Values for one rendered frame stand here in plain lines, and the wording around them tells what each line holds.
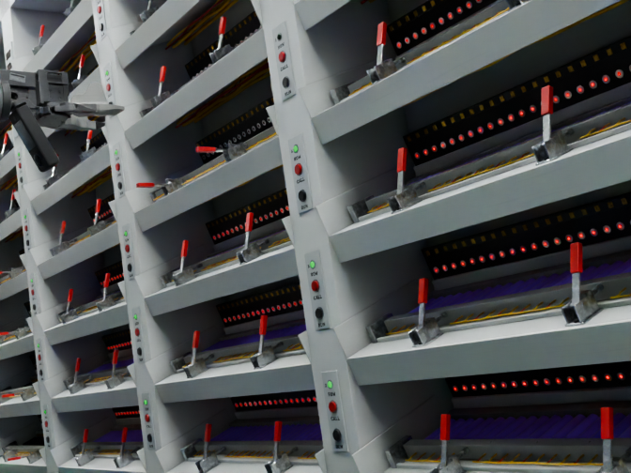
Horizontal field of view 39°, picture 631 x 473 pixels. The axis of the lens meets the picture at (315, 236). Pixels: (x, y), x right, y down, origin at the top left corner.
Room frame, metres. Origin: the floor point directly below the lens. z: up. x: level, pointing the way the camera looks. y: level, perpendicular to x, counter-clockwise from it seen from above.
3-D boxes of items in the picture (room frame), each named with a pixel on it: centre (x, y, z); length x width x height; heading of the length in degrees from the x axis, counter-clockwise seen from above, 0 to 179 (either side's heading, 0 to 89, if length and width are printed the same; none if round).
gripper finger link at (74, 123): (1.58, 0.40, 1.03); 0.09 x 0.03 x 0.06; 148
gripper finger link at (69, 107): (1.49, 0.39, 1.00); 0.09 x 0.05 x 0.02; 103
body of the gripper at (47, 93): (1.49, 0.45, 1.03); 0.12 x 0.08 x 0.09; 126
